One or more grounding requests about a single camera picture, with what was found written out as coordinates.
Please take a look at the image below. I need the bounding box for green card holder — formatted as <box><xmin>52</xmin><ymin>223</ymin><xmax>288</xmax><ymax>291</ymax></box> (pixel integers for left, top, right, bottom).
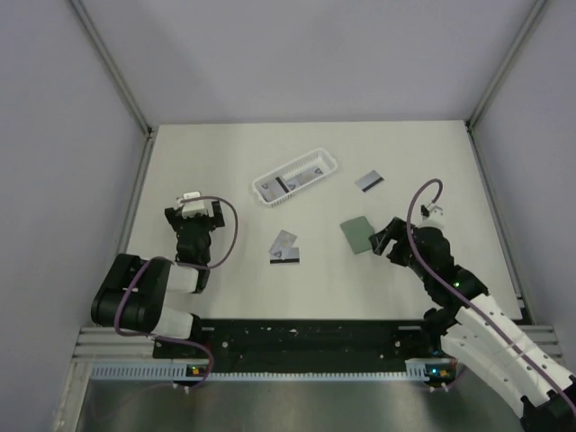
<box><xmin>340</xmin><ymin>216</ymin><xmax>375</xmax><ymax>255</ymax></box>

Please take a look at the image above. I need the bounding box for silver card with stripe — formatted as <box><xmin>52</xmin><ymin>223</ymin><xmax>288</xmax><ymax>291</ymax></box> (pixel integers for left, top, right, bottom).
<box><xmin>355</xmin><ymin>170</ymin><xmax>384</xmax><ymax>193</ymax></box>

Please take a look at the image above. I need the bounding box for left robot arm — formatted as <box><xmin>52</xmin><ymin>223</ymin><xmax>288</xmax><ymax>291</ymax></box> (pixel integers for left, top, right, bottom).
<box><xmin>91</xmin><ymin>201</ymin><xmax>225</xmax><ymax>357</ymax></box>

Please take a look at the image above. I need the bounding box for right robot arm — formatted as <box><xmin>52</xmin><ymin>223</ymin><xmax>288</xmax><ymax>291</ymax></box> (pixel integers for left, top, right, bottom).
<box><xmin>369</xmin><ymin>218</ymin><xmax>575</xmax><ymax>431</ymax></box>

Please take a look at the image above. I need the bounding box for card in basket left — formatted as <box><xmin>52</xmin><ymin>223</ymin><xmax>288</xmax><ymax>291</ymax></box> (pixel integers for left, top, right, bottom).
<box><xmin>258</xmin><ymin>177</ymin><xmax>288</xmax><ymax>203</ymax></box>

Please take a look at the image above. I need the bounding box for card in basket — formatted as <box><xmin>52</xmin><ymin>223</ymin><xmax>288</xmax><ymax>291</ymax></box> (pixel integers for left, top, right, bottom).
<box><xmin>285</xmin><ymin>166</ymin><xmax>324</xmax><ymax>192</ymax></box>
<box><xmin>258</xmin><ymin>177</ymin><xmax>288</xmax><ymax>203</ymax></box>

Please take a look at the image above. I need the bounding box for card with black stripe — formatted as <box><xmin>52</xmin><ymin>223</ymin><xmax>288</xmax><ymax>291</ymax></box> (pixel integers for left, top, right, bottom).
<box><xmin>270</xmin><ymin>247</ymin><xmax>300</xmax><ymax>265</ymax></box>

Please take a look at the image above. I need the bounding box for card in basket right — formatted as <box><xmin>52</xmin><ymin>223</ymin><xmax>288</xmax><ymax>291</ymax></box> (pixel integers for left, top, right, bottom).
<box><xmin>285</xmin><ymin>166</ymin><xmax>324</xmax><ymax>192</ymax></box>

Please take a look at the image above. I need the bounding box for white plastic basket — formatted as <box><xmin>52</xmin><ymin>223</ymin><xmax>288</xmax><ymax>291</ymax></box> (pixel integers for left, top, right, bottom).
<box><xmin>251</xmin><ymin>148</ymin><xmax>339</xmax><ymax>207</ymax></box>

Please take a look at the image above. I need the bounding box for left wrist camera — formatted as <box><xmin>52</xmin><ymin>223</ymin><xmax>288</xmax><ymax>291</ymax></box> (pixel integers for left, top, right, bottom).
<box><xmin>174</xmin><ymin>192</ymin><xmax>209</xmax><ymax>219</ymax></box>

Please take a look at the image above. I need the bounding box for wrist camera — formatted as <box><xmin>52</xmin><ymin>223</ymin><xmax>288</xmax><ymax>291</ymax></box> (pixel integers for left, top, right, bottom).
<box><xmin>174</xmin><ymin>192</ymin><xmax>209</xmax><ymax>219</ymax></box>
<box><xmin>418</xmin><ymin>203</ymin><xmax>445</xmax><ymax>230</ymax></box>

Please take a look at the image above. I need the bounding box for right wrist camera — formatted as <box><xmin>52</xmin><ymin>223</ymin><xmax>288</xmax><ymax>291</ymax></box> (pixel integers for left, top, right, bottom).
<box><xmin>418</xmin><ymin>203</ymin><xmax>445</xmax><ymax>230</ymax></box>

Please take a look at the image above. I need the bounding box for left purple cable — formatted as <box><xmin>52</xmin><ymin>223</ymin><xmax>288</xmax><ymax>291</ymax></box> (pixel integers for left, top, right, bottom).
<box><xmin>114</xmin><ymin>195</ymin><xmax>239</xmax><ymax>388</ymax></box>

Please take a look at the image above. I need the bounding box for purple cable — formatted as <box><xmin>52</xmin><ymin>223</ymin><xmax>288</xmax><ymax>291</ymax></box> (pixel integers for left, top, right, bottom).
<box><xmin>406</xmin><ymin>179</ymin><xmax>576</xmax><ymax>388</ymax></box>
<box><xmin>114</xmin><ymin>195</ymin><xmax>239</xmax><ymax>388</ymax></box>

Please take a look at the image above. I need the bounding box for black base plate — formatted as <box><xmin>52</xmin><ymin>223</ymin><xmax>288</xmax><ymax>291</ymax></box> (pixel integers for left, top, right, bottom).
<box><xmin>152</xmin><ymin>318</ymin><xmax>455</xmax><ymax>374</ymax></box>

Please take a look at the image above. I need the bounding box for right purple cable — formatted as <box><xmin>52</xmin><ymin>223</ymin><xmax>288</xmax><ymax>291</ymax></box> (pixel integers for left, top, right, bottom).
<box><xmin>406</xmin><ymin>179</ymin><xmax>576</xmax><ymax>388</ymax></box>

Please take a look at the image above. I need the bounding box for white cable duct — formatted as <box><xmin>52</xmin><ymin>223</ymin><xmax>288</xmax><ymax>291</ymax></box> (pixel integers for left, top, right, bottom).
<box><xmin>90</xmin><ymin>359</ymin><xmax>455</xmax><ymax>383</ymax></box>

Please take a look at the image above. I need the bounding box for right aluminium frame post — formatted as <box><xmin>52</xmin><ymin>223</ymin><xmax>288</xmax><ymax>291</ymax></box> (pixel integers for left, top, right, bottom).
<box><xmin>465</xmin><ymin>0</ymin><xmax>551</xmax><ymax>133</ymax></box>

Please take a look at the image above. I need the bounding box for aluminium frame post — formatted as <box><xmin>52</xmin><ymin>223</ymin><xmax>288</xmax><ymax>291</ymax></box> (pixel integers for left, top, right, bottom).
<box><xmin>465</xmin><ymin>0</ymin><xmax>551</xmax><ymax>133</ymax></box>
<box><xmin>67</xmin><ymin>0</ymin><xmax>153</xmax><ymax>137</ymax></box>

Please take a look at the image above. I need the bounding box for left aluminium frame post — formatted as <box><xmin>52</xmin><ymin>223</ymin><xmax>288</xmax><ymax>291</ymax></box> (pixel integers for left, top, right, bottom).
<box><xmin>67</xmin><ymin>0</ymin><xmax>153</xmax><ymax>137</ymax></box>

